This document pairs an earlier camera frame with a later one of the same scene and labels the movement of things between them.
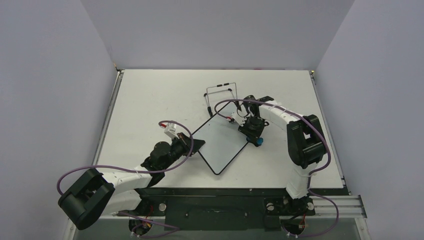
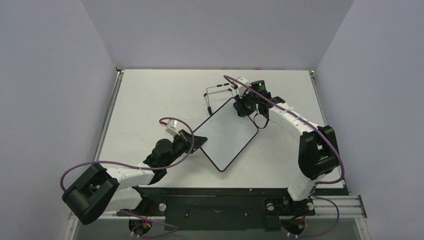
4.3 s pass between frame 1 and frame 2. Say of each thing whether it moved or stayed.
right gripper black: moved
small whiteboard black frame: stayed
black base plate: stayed
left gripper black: stayed
